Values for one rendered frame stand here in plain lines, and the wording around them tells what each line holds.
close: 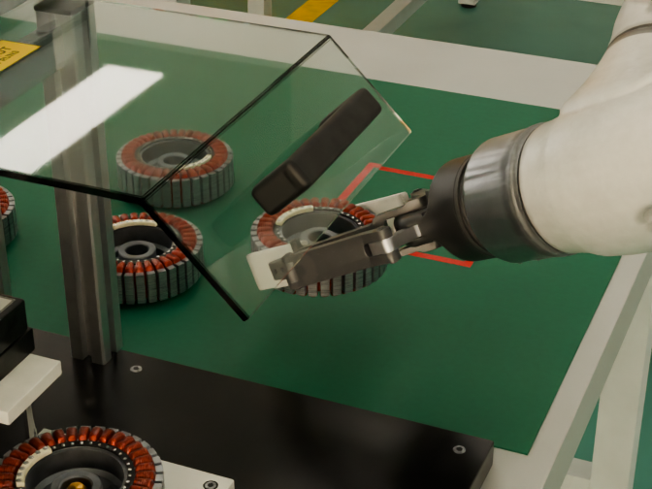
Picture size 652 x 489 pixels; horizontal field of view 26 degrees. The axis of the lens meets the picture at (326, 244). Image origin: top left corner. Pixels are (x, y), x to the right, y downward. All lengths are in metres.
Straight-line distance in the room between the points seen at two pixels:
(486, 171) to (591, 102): 0.09
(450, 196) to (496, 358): 0.21
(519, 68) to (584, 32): 2.26
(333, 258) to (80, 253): 0.19
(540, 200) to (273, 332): 0.34
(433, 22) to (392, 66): 2.29
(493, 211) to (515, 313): 0.28
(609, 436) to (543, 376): 0.74
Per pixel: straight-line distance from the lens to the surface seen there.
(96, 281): 1.07
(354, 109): 0.80
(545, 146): 0.90
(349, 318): 1.19
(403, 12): 3.49
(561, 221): 0.90
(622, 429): 1.85
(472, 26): 3.96
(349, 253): 1.00
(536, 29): 3.96
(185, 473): 0.97
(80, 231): 1.05
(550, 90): 1.64
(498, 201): 0.93
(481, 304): 1.21
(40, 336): 1.15
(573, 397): 1.11
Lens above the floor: 1.38
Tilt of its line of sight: 29 degrees down
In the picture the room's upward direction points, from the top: straight up
